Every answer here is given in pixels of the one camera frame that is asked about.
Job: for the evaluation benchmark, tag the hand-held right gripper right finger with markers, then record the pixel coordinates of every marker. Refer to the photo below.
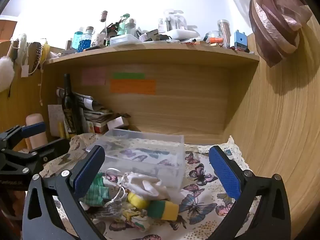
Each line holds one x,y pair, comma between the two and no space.
224,172

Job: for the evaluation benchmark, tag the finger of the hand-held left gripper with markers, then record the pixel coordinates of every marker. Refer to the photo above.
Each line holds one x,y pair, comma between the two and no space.
53,146
33,128

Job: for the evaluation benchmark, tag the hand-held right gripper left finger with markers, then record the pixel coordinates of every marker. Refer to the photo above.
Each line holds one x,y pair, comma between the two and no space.
89,171

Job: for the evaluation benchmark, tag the peach foam cylinder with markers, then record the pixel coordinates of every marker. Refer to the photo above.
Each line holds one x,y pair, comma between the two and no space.
37,141

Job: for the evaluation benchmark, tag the yellow tube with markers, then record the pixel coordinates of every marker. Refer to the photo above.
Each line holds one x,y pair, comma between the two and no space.
61,130

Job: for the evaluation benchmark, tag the green striped sock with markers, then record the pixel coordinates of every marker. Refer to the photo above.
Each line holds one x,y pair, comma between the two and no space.
97,192

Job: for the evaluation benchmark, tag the beige speckled board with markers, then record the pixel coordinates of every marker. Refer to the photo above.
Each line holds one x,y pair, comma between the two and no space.
55,118

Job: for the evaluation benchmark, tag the butterfly printed cloth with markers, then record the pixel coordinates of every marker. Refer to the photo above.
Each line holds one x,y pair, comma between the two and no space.
200,176

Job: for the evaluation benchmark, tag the dark wine bottle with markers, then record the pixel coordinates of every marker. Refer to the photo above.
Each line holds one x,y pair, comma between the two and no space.
68,105

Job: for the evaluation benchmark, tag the red white box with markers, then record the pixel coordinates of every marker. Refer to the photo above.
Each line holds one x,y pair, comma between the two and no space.
96,128

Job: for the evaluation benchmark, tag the clear plastic wrapper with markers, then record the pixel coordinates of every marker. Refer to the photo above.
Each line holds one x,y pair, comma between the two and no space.
110,211

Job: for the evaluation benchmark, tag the stack of magazines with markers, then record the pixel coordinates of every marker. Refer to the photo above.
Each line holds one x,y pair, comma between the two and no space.
97,113

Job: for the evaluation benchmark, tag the small white box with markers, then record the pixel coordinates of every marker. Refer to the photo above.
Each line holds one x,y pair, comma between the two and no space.
116,123

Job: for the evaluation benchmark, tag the yellow white sock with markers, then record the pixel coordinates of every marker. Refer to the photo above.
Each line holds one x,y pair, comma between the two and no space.
137,200

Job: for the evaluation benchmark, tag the white cloth bag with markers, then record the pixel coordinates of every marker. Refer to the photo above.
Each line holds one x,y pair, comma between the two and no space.
145,183

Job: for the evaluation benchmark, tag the white paper tag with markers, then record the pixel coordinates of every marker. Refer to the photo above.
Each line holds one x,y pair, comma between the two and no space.
25,71

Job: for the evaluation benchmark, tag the white fluffy pompom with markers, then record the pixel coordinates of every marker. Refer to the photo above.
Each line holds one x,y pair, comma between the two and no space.
5,73

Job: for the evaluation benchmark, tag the clear plastic storage box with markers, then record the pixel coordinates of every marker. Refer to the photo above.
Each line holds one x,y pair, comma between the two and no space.
150,142

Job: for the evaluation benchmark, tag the yellow green sponge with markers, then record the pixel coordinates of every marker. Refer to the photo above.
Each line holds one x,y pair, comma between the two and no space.
162,208

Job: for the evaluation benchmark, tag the wooden shelf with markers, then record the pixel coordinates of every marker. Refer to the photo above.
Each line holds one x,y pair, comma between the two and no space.
190,105

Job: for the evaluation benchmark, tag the black studded headband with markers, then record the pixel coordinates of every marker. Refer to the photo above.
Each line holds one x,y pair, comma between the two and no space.
37,52

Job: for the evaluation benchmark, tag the yellow headband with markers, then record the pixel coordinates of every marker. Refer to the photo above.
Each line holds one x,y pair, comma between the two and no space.
45,52

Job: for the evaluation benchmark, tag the pink sticky note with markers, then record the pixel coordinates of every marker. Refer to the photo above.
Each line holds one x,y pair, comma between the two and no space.
93,77

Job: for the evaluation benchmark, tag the white fluffy headband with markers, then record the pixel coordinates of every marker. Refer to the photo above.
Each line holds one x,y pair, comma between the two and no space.
22,46

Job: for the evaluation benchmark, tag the orange sticky note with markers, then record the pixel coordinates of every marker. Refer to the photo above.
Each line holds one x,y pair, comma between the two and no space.
132,87

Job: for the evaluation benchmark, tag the blue liquid bottle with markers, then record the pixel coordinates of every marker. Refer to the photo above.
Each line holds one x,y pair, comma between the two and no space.
77,42

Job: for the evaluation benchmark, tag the glass bottle with blue beads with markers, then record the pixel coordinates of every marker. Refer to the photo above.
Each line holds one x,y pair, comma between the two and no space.
87,42

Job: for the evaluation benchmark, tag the green sticky note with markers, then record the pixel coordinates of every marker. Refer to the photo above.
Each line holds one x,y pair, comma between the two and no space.
128,76

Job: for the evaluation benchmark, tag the small white bottle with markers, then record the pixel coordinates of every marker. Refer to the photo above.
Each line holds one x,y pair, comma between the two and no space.
100,40

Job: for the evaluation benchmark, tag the white plastic lidded box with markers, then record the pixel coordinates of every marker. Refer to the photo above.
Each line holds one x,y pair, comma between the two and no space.
125,40

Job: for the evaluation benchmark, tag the blue box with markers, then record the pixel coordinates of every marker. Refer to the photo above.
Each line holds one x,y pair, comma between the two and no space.
240,41

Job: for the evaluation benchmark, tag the orange tube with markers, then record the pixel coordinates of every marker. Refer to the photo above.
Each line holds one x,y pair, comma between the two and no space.
216,40

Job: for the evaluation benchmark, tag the green pump bottle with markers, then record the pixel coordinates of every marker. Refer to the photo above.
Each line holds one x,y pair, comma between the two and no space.
122,26

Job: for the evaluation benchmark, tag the clear round container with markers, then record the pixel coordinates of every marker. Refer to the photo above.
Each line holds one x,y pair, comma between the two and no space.
212,34

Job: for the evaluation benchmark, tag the clear jar with brown sticks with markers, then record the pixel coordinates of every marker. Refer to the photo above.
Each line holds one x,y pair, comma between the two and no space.
224,32

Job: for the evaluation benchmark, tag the clear plastic bottle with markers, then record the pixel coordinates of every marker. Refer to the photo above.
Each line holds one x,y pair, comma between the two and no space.
130,27

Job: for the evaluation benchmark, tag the white rectangular case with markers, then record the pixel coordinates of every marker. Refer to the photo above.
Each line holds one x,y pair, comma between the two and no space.
182,34

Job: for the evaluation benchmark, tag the clear acrylic organizer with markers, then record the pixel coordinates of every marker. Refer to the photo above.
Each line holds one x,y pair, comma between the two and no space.
175,21

